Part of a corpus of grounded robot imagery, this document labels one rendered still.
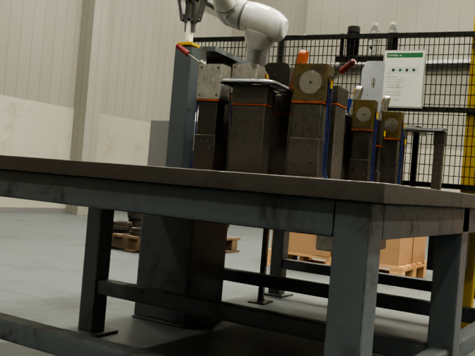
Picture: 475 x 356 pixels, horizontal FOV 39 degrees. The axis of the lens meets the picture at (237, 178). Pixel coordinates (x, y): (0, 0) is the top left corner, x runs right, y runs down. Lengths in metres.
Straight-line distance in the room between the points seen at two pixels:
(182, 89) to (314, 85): 0.54
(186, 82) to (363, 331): 1.27
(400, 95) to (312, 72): 1.65
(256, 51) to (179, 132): 0.75
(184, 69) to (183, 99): 0.11
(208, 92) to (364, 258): 1.03
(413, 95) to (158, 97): 8.79
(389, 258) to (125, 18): 7.37
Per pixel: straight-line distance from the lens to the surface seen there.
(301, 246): 5.62
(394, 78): 3.73
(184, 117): 2.39
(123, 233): 6.12
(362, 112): 2.72
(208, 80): 2.24
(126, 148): 11.48
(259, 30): 2.93
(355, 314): 1.41
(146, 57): 11.90
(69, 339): 1.90
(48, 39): 10.33
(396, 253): 5.36
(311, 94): 2.08
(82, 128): 10.43
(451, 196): 1.81
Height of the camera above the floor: 0.68
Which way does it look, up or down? level
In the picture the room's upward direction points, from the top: 5 degrees clockwise
